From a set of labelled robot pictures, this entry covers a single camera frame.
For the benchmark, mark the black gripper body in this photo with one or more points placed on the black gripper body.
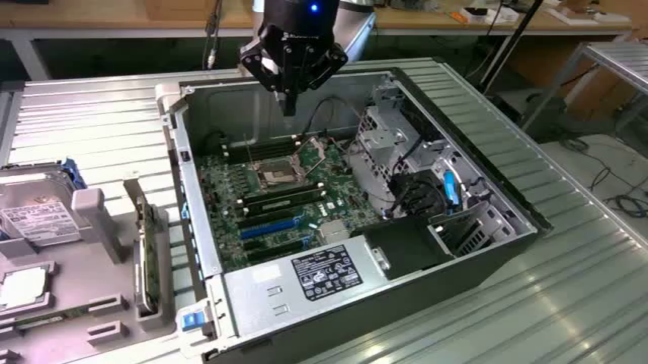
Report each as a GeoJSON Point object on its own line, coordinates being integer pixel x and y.
{"type": "Point", "coordinates": [295, 22]}

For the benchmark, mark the green graphics card black fan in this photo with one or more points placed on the green graphics card black fan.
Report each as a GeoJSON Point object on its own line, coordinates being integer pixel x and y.
{"type": "Point", "coordinates": [148, 242]}

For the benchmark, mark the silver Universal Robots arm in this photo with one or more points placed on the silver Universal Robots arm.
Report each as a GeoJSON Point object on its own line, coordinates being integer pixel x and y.
{"type": "Point", "coordinates": [354, 22]}

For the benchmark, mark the silver perforated drive cage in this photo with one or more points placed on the silver perforated drive cage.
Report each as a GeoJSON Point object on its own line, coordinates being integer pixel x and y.
{"type": "Point", "coordinates": [384, 140]}

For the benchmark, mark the thin metal locking lever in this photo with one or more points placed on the thin metal locking lever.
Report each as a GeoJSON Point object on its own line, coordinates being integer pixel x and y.
{"type": "Point", "coordinates": [248, 151]}

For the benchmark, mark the metal socket cover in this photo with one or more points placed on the metal socket cover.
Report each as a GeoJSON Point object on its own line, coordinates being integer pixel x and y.
{"type": "Point", "coordinates": [310, 155]}

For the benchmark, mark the CPU socket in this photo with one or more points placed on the CPU socket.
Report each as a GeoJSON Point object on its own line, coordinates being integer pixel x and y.
{"type": "Point", "coordinates": [278, 174]}

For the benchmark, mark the orange and white box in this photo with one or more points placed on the orange and white box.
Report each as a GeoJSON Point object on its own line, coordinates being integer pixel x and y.
{"type": "Point", "coordinates": [473, 13]}

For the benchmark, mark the green motherboard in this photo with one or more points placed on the green motherboard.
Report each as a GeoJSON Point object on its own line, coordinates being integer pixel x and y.
{"type": "Point", "coordinates": [334, 182]}

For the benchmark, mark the wooden desk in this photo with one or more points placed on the wooden desk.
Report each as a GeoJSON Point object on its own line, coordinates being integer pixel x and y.
{"type": "Point", "coordinates": [101, 17]}

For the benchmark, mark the black tripod pole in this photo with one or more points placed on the black tripod pole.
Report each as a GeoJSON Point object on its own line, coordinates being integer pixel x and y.
{"type": "Point", "coordinates": [510, 41]}

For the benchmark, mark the green RAM stick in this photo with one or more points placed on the green RAM stick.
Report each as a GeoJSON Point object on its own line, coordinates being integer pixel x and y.
{"type": "Point", "coordinates": [283, 203]}
{"type": "Point", "coordinates": [54, 316]}

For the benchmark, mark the long black expansion slot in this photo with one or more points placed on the long black expansion slot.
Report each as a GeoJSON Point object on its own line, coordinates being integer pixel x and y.
{"type": "Point", "coordinates": [272, 246]}
{"type": "Point", "coordinates": [266, 219]}
{"type": "Point", "coordinates": [276, 256]}

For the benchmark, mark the brown cardboard box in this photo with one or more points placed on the brown cardboard box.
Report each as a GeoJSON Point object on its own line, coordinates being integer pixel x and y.
{"type": "Point", "coordinates": [541, 57]}

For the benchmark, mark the silver chipset heatsink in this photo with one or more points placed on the silver chipset heatsink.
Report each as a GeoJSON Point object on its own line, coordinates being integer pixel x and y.
{"type": "Point", "coordinates": [331, 232]}

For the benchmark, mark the blue disk caddy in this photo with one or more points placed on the blue disk caddy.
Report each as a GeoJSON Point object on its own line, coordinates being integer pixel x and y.
{"type": "Point", "coordinates": [73, 174]}

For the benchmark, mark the white flat box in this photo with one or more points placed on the white flat box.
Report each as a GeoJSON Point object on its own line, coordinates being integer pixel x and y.
{"type": "Point", "coordinates": [566, 15]}

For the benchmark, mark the silver optical drive bay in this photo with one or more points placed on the silver optical drive bay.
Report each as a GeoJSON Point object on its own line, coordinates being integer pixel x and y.
{"type": "Point", "coordinates": [485, 227]}

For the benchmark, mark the metal slat shelf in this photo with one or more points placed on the metal slat shelf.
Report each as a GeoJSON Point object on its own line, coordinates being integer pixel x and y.
{"type": "Point", "coordinates": [622, 57]}

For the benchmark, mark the silver hard disk white label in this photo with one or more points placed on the silver hard disk white label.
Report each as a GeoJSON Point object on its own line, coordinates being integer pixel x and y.
{"type": "Point", "coordinates": [34, 223]}

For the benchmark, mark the silver power supply unit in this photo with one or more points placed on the silver power supply unit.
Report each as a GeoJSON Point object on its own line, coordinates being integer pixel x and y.
{"type": "Point", "coordinates": [252, 303]}

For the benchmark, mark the open black PC case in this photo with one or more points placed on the open black PC case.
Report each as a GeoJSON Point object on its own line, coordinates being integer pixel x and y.
{"type": "Point", "coordinates": [455, 288]}

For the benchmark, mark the blue case latch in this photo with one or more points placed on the blue case latch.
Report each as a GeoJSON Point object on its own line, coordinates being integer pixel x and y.
{"type": "Point", "coordinates": [189, 320]}

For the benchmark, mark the grey parts rack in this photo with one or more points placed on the grey parts rack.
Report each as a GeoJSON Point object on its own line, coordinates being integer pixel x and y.
{"type": "Point", "coordinates": [76, 288]}

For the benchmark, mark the silver CPU chip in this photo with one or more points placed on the silver CPU chip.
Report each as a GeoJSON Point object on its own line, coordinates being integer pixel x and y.
{"type": "Point", "coordinates": [20, 286]}

